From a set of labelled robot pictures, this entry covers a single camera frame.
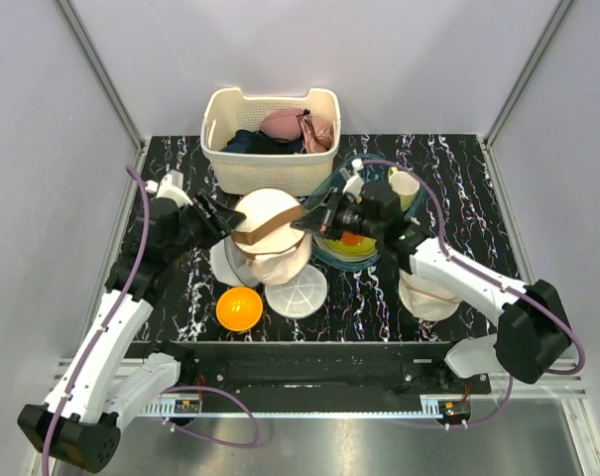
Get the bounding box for beige brown-trimmed laundry bag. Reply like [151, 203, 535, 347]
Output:
[230, 188, 311, 285]

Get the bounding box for clear blue plastic tray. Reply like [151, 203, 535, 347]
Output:
[302, 154, 428, 272]

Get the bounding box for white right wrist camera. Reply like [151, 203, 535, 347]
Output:
[340, 169, 364, 197]

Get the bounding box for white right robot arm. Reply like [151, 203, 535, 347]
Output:
[292, 182, 576, 394]

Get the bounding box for pink bra in basket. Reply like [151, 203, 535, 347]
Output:
[259, 108, 334, 154]

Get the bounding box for orange translucent cup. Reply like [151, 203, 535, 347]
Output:
[340, 232, 364, 246]

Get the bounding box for beige bra-print laundry bag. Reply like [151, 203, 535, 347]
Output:
[398, 270, 462, 321]

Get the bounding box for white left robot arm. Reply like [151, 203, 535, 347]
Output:
[17, 192, 246, 473]

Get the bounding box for orange plastic bowl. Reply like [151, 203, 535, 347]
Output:
[215, 287, 264, 332]

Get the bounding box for yellow-green mug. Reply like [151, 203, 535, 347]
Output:
[388, 167, 420, 211]

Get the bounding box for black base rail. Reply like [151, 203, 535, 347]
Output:
[124, 341, 506, 417]

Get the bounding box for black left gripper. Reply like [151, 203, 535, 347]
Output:
[166, 189, 246, 263]

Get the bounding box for cream plastic laundry basket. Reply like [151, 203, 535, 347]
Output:
[200, 87, 341, 196]

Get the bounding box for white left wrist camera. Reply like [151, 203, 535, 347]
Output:
[145, 171, 192, 207]

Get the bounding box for yellow-green plate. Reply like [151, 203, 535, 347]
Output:
[313, 236, 377, 263]

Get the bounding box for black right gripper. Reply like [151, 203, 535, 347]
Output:
[293, 187, 384, 242]

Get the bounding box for white mesh laundry bag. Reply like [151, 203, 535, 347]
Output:
[210, 239, 328, 319]

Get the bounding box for dark navy clothes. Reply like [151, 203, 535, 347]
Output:
[222, 129, 303, 155]

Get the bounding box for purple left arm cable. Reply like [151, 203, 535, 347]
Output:
[40, 165, 260, 476]

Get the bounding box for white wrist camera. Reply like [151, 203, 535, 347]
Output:
[340, 169, 364, 197]
[145, 171, 192, 207]

